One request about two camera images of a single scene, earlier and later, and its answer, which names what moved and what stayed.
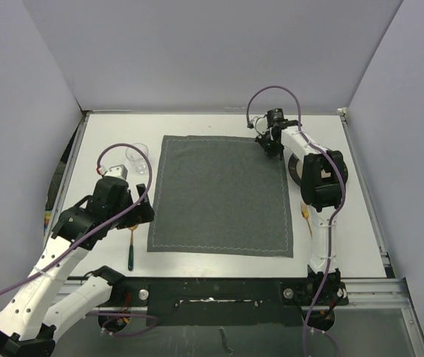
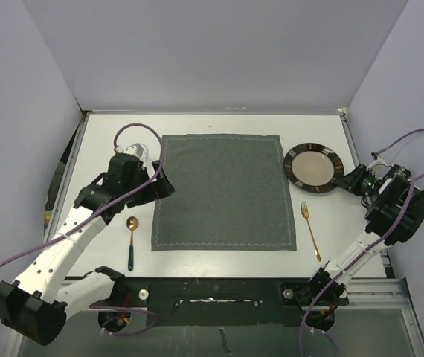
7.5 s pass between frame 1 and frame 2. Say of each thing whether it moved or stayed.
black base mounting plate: stayed
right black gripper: moved
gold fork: stayed
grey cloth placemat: stayed
